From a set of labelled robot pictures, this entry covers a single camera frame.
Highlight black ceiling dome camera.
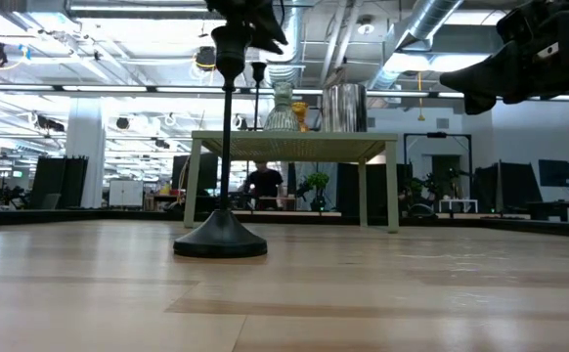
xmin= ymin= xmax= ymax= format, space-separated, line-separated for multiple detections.
xmin=195 ymin=46 xmax=217 ymax=73

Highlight long ceiling light strip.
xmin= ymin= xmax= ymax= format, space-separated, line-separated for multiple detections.
xmin=0 ymin=83 xmax=430 ymax=98

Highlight green potted plant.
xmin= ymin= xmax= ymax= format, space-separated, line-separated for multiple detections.
xmin=303 ymin=171 xmax=332 ymax=212

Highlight black aluminium table frame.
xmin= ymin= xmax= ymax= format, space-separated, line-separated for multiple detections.
xmin=0 ymin=208 xmax=569 ymax=241

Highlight black partition panels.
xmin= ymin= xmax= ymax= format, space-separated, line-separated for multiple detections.
xmin=30 ymin=155 xmax=89 ymax=210

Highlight yellow hanging cord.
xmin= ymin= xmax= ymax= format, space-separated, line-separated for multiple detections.
xmin=415 ymin=71 xmax=426 ymax=122

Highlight large black panel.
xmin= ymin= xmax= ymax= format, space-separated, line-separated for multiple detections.
xmin=472 ymin=161 xmax=543 ymax=214

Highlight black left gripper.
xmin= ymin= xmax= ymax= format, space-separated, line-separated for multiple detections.
xmin=204 ymin=0 xmax=289 ymax=55

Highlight pale green perforated metal shelf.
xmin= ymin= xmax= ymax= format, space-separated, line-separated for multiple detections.
xmin=183 ymin=129 xmax=401 ymax=235

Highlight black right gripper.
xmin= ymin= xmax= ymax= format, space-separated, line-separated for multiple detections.
xmin=439 ymin=12 xmax=569 ymax=116

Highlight corrugated silver ventilation duct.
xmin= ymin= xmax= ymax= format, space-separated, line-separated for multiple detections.
xmin=264 ymin=0 xmax=305 ymax=89

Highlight person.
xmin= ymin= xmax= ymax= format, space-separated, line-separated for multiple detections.
xmin=242 ymin=160 xmax=285 ymax=211

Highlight black wall monitor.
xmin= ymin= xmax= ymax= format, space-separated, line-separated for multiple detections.
xmin=538 ymin=158 xmax=569 ymax=188

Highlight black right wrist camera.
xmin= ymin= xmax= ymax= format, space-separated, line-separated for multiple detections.
xmin=497 ymin=2 xmax=543 ymax=40

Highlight amber ribbed glass candle holder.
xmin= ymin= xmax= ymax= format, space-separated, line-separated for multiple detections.
xmin=291 ymin=101 xmax=311 ymax=133

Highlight tall black candlestick holder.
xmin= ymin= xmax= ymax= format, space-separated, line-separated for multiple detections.
xmin=250 ymin=61 xmax=268 ymax=132
xmin=173 ymin=23 xmax=269 ymax=259

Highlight small white table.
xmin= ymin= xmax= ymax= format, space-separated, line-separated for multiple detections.
xmin=439 ymin=198 xmax=480 ymax=214

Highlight black metal frame stand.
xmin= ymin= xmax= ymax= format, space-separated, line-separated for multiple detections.
xmin=403 ymin=131 xmax=474 ymax=201

